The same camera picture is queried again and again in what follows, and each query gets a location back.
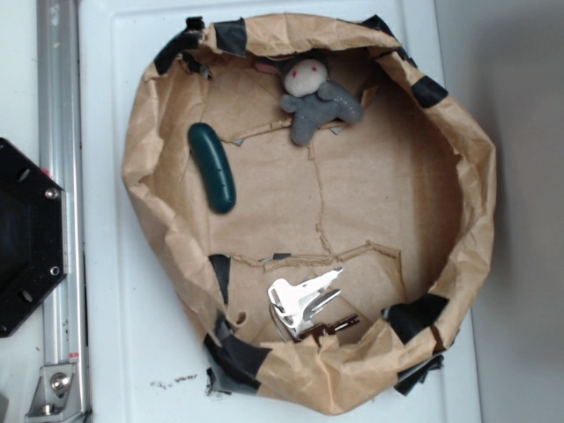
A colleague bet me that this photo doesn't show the gray plush animal toy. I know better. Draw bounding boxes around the gray plush animal toy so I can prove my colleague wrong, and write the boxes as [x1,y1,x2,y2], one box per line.
[256,53,363,145]

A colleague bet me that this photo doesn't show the aluminum extrusion rail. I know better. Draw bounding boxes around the aluminum extrusion rail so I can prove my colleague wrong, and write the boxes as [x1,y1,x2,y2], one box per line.
[36,1,92,422]

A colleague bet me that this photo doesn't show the dark green toy cucumber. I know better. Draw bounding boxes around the dark green toy cucumber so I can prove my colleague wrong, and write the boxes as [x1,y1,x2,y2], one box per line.
[188,122,236,214]

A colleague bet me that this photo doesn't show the metal corner bracket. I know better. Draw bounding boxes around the metal corner bracket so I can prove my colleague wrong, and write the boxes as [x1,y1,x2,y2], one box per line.
[25,364,81,422]

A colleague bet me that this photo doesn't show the brown paper bag bin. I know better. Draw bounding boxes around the brown paper bag bin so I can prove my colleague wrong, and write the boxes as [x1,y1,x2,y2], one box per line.
[122,13,496,415]

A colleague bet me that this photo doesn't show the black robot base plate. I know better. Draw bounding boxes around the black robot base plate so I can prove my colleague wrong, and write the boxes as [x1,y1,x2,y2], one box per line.
[1,138,67,338]

